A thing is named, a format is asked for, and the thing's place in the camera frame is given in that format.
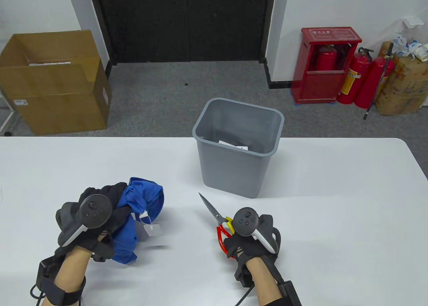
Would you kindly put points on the crumpled white plastic bags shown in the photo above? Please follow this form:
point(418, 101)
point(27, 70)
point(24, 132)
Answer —
point(418, 48)

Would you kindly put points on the red fire extinguisher cabinet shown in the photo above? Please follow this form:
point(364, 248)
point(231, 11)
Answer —
point(314, 85)

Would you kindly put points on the printed brown cardboard box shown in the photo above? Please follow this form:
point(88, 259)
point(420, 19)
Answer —
point(401, 89)

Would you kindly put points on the large brown cardboard box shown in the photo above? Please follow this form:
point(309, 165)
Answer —
point(60, 112)

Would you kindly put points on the grey and white controller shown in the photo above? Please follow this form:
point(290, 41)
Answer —
point(95, 209)
point(245, 221)

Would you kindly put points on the white clothing tag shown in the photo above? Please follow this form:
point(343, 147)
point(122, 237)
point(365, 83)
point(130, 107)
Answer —
point(152, 230)

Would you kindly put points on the person's right hand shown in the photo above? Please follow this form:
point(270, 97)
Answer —
point(240, 247)

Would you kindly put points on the red fire extinguisher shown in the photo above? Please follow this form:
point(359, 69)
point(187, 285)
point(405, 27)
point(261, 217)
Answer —
point(326, 60)
point(372, 82)
point(354, 75)

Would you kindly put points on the person's right forearm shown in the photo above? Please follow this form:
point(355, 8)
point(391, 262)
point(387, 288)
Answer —
point(264, 282)

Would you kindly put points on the black double door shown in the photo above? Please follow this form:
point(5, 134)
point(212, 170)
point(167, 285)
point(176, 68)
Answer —
point(184, 22)

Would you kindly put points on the grey plastic trash bin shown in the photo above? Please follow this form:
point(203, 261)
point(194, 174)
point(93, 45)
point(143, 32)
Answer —
point(230, 172)

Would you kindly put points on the black rod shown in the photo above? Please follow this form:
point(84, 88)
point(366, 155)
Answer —
point(390, 48)

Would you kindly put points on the person's left forearm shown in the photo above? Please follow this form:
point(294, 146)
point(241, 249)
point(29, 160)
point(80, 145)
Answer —
point(67, 272)

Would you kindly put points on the person's left hand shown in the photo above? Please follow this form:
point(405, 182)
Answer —
point(117, 212)

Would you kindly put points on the white paper tags in bin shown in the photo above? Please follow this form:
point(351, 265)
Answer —
point(242, 147)

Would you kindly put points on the white items in cardboard box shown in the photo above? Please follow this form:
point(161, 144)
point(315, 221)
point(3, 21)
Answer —
point(46, 63)

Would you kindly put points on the blue clothing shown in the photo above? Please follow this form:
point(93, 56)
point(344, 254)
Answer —
point(150, 199)

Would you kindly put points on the white wall fixture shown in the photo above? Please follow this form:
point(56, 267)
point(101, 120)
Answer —
point(413, 21)

